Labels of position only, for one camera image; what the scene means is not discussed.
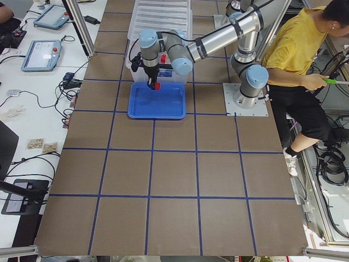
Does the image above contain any person in yellow shirt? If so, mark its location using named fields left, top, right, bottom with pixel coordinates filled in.
left=262, top=0, right=348, bottom=176

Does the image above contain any black cable bundle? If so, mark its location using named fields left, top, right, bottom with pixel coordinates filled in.
left=316, top=141, right=349, bottom=186

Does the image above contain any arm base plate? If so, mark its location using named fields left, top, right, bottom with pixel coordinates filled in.
left=213, top=15, right=235, bottom=38
left=223, top=83, right=269, bottom=117

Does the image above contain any clear plastic box lid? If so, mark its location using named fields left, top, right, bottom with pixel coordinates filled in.
left=128, top=0, right=192, bottom=41

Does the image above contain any green handled tool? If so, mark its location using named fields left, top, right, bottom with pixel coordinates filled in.
left=323, top=79, right=349, bottom=85

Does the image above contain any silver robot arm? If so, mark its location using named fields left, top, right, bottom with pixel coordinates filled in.
left=139, top=1, right=285, bottom=109

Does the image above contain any clear plastic storage box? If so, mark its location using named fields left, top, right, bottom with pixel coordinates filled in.
left=125, top=40, right=188, bottom=84

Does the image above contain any blue plastic tray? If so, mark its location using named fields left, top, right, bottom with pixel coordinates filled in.
left=128, top=82, right=186, bottom=120

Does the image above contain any black power adapter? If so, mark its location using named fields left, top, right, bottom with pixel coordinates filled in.
left=84, top=15, right=100, bottom=25

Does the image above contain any blue teach pendant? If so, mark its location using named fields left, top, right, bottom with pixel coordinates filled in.
left=33, top=5, right=69, bottom=30
left=21, top=40, right=62, bottom=72

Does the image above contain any aluminium frame post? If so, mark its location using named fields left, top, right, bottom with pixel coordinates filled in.
left=62, top=0, right=95, bottom=57

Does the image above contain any black monitor stand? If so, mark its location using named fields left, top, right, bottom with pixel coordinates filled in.
left=1, top=122, right=49, bottom=216

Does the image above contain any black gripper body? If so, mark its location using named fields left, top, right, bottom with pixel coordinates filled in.
left=143, top=65, right=159, bottom=79

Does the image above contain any black box latch handle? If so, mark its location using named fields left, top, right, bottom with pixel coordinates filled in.
left=159, top=63, right=173, bottom=70

